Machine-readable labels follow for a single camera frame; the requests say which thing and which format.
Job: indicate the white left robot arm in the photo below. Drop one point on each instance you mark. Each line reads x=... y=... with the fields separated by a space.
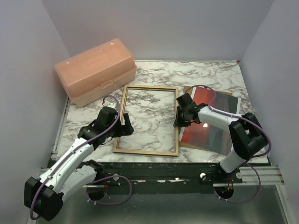
x=45 y=195

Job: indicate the aluminium extrusion rail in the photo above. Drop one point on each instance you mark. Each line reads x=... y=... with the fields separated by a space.
x=268 y=175

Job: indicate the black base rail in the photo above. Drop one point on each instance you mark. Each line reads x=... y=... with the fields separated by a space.
x=149 y=178

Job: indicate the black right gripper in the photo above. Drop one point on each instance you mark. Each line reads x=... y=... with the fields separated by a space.
x=178 y=122

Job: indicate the wooden picture frame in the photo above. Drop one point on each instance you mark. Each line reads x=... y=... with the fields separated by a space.
x=152 y=111

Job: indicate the brown cardboard backing board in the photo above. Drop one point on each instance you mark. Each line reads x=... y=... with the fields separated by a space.
x=189 y=142

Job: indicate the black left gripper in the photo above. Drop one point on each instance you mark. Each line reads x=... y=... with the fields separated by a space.
x=126 y=129

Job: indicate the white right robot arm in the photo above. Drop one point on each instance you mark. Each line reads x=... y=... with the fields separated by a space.
x=247 y=136

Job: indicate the clear acrylic glass sheet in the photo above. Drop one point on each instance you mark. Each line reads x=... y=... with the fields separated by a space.
x=210 y=135

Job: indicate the pink plastic storage box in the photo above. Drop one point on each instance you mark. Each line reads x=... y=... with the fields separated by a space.
x=97 y=72

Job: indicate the red sunset photo print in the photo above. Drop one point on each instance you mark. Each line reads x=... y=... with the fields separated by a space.
x=217 y=135

